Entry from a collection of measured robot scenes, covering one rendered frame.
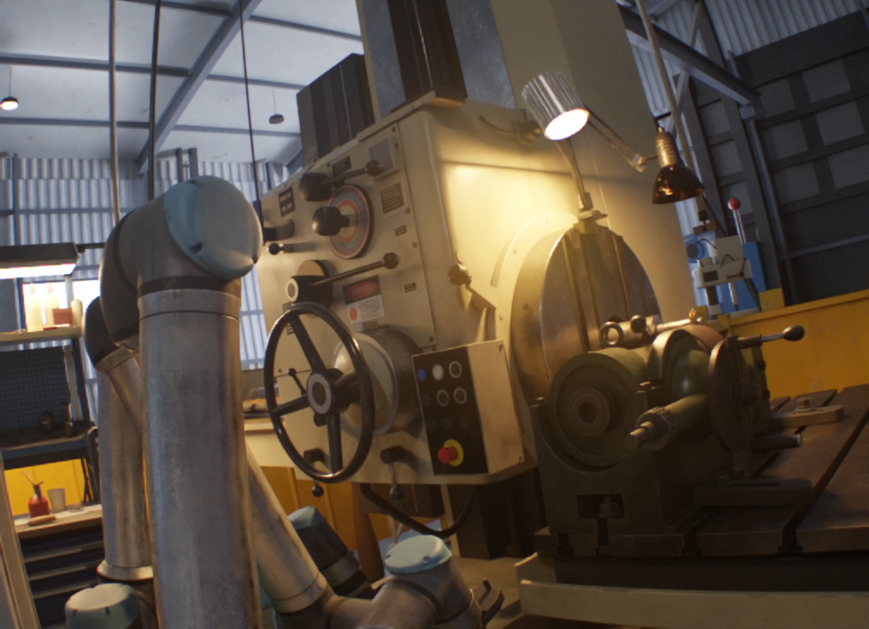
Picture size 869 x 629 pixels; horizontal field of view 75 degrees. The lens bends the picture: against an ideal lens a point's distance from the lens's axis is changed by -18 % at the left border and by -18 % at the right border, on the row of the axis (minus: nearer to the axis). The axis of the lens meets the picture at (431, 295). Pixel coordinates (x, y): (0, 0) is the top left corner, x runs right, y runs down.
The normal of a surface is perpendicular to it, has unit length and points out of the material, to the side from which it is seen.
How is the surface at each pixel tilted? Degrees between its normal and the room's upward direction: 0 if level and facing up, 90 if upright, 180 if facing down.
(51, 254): 58
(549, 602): 90
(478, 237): 90
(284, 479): 90
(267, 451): 90
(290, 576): 101
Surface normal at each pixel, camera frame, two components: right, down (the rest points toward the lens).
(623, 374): -0.71, 0.06
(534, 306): -0.73, -0.29
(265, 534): 0.47, 0.03
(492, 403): 0.68, -0.19
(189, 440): 0.26, -0.25
